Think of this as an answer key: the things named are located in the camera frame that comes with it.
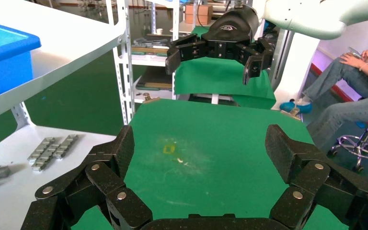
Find white metal shelf rack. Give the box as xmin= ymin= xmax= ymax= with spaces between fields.
xmin=0 ymin=0 xmax=136 ymax=230

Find smartphone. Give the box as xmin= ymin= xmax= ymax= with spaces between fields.
xmin=348 ymin=46 xmax=363 ymax=60

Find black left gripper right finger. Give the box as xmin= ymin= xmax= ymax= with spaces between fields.
xmin=264 ymin=124 xmax=368 ymax=230

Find brown cardboard box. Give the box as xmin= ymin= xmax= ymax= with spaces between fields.
xmin=184 ymin=3 xmax=214 ymax=26

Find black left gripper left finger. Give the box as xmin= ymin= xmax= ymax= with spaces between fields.
xmin=20 ymin=125 xmax=153 ymax=230

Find wooden board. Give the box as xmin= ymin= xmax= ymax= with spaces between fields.
xmin=131 ymin=46 xmax=169 ymax=56

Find blue plastic bin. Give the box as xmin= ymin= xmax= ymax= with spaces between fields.
xmin=0 ymin=19 xmax=42 ymax=104

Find seated person in jeans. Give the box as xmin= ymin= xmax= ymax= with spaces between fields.
xmin=279 ymin=47 xmax=368 ymax=154

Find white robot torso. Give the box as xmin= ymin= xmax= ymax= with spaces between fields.
xmin=271 ymin=30 xmax=322 ymax=111

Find white background shelf rack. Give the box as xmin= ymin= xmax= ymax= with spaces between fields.
xmin=130 ymin=0 xmax=182 ymax=104

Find green tablecloth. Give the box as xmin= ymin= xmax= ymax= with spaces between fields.
xmin=71 ymin=98 xmax=350 ymax=230

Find green cloth on background table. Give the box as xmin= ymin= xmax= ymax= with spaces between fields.
xmin=173 ymin=26 xmax=277 ymax=111

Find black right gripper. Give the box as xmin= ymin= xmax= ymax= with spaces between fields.
xmin=165 ymin=5 xmax=276 ymax=86

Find chrome stool base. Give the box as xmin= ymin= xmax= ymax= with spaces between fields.
xmin=328 ymin=87 xmax=368 ymax=174

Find brass table clamp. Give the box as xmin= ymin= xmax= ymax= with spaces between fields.
xmin=142 ymin=92 xmax=161 ymax=105
xmin=286 ymin=107 xmax=303 ymax=122

